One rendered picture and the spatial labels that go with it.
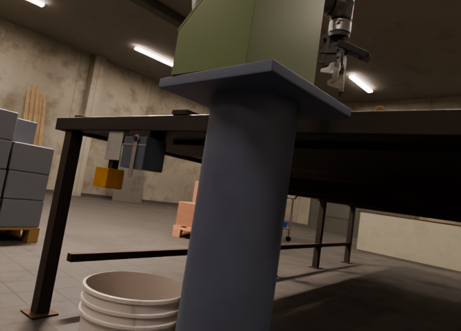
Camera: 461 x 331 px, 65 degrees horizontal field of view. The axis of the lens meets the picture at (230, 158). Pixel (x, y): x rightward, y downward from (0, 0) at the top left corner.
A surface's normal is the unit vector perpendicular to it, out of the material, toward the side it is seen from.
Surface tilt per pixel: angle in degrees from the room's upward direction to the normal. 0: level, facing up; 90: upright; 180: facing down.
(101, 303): 93
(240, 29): 90
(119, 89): 90
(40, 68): 90
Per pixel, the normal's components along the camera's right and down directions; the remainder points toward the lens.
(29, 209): 0.83, 0.07
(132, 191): 0.75, -0.15
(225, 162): -0.47, -0.15
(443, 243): -0.66, -0.17
